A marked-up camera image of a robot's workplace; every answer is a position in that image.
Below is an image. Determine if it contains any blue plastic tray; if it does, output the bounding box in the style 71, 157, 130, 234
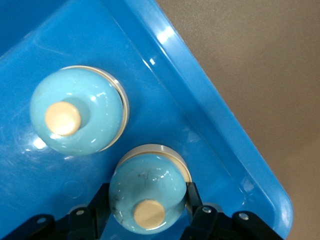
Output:
0, 0, 294, 240

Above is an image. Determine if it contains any light blue bell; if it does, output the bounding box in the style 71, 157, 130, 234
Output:
108, 144, 193, 236
29, 65, 130, 156

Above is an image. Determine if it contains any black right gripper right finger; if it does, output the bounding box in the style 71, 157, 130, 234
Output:
179, 182, 283, 240

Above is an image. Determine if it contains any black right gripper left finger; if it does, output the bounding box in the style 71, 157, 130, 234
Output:
0, 183, 113, 240

